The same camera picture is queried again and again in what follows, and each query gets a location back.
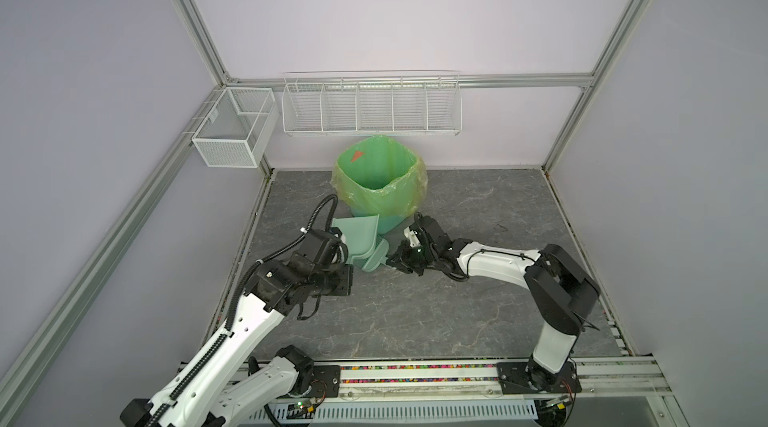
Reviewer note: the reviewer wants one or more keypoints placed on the small white mesh basket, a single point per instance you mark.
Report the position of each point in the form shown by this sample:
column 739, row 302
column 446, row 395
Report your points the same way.
column 237, row 127

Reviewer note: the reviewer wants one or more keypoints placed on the green lined trash bin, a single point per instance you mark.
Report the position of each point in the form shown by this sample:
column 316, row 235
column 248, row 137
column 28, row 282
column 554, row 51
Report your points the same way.
column 381, row 176

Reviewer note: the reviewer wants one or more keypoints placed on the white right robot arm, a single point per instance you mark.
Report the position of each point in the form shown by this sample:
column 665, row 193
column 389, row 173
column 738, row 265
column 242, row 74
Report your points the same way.
column 564, row 293

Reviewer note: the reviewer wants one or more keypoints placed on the long white wire basket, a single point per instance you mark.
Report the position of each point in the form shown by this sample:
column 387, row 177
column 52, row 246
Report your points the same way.
column 359, row 103

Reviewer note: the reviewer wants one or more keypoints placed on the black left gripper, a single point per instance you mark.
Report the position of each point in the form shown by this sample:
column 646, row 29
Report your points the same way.
column 344, row 288

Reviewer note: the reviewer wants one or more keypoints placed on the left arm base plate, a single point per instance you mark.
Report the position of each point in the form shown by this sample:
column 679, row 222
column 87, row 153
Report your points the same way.
column 321, row 381

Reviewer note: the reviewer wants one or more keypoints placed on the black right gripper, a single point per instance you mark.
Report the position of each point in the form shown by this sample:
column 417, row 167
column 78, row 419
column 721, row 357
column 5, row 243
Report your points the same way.
column 402, row 258

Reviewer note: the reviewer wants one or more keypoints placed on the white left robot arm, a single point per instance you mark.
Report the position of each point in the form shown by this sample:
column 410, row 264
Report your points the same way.
column 314, row 265

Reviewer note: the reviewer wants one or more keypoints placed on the mint green dustpan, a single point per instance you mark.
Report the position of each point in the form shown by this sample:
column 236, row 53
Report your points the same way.
column 359, row 234

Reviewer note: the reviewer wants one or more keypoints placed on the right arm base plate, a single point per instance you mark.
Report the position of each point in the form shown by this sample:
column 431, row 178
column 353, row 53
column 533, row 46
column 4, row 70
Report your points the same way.
column 518, row 377

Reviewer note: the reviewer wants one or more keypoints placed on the mint green hand brush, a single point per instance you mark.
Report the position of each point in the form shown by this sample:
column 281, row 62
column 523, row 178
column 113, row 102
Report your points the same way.
column 377, row 257

